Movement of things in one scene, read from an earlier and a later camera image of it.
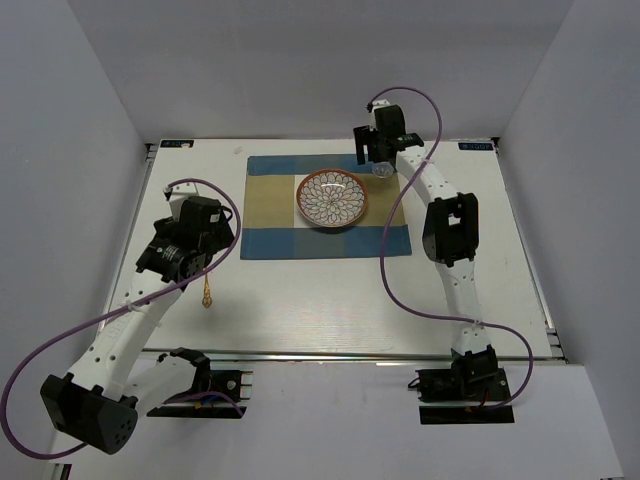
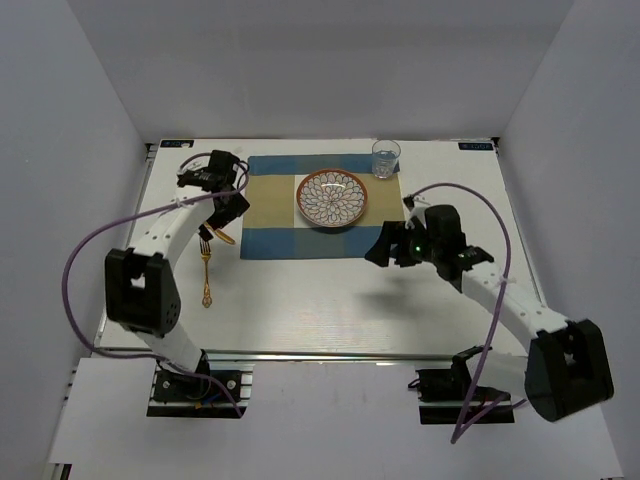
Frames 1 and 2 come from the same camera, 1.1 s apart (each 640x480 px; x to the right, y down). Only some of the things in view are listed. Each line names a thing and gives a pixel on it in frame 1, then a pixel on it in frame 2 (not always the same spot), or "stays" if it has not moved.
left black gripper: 223,235 → 236,206
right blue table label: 475,145 stays
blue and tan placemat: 275,227 stays
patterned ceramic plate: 331,198 stays
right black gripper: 365,136 → 394,231
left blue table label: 176,143 stays
